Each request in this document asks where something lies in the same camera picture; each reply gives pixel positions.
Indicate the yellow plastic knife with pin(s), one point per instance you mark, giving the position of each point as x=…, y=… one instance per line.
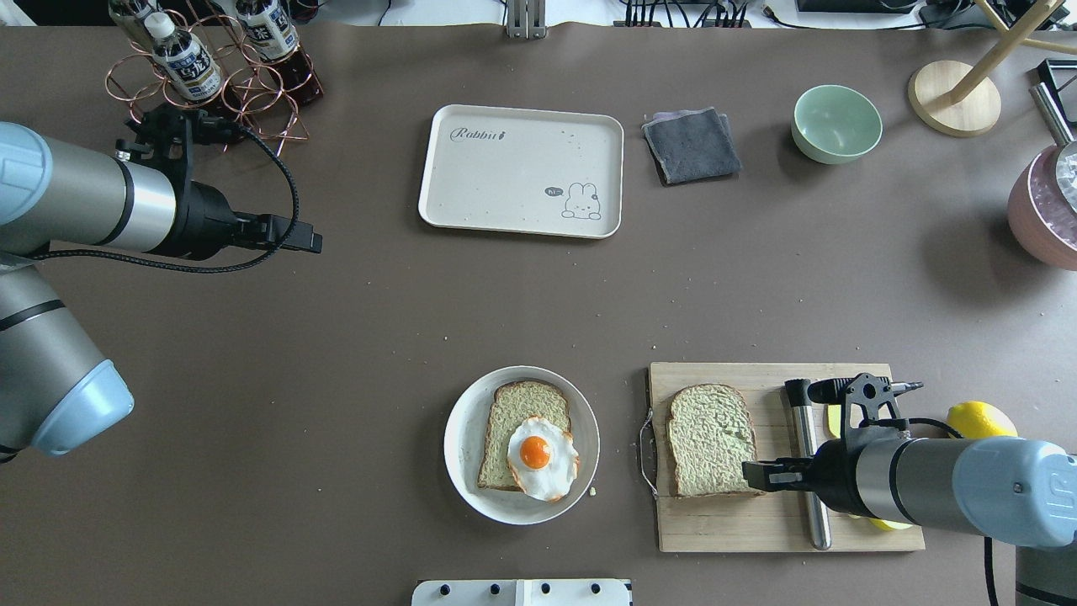
x=834, y=421

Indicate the front tea bottle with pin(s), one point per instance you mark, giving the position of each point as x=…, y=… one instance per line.
x=193, y=71

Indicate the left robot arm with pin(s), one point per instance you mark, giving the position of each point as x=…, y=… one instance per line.
x=141, y=206

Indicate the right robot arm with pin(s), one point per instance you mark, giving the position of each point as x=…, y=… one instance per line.
x=1014, y=490

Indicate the white round plate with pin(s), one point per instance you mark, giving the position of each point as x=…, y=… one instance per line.
x=464, y=436

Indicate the metal scoop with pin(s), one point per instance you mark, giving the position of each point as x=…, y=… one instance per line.
x=1063, y=165

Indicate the steel muddler black tip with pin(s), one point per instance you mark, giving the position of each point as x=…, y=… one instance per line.
x=807, y=444

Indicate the tea bottle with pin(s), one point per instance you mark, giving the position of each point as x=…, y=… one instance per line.
x=193, y=71
x=130, y=17
x=271, y=32

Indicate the upper whole lemon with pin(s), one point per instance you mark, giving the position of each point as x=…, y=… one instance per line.
x=980, y=420

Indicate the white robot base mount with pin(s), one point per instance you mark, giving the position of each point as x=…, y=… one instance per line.
x=550, y=591

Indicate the bread slice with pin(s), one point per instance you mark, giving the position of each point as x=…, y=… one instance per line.
x=711, y=435
x=513, y=403

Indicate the right tea bottle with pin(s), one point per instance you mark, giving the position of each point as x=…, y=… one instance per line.
x=271, y=32

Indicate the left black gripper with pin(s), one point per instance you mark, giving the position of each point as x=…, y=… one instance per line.
x=204, y=220

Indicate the back left tea bottle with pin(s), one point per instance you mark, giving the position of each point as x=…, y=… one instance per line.
x=130, y=17

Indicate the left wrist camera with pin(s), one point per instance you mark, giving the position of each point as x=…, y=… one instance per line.
x=165, y=136

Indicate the cream rabbit serving tray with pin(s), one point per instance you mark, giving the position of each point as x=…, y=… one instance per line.
x=529, y=171

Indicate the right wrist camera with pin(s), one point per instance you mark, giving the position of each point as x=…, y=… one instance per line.
x=866, y=400

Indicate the wooden mug tree stand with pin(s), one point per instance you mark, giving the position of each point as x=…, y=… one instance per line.
x=959, y=100

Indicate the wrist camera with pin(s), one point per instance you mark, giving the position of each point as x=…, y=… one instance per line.
x=165, y=136
x=866, y=400

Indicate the bread slice on plate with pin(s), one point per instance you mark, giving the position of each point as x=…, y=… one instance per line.
x=513, y=403

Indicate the grey folded cloth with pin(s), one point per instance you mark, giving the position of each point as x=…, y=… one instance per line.
x=692, y=145

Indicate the half lemon slice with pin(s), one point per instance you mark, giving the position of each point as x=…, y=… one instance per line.
x=888, y=525

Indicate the mint green bowl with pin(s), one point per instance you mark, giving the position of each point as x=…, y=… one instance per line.
x=834, y=124

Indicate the pink bowl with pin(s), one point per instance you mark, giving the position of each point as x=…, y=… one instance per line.
x=1039, y=215

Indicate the fried egg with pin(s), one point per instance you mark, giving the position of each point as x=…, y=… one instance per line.
x=543, y=460

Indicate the copper wire bottle rack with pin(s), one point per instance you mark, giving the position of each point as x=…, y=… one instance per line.
x=141, y=85

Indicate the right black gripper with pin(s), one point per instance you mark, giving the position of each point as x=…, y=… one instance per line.
x=835, y=476

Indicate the wooden cutting board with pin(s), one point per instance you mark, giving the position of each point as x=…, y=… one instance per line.
x=774, y=523

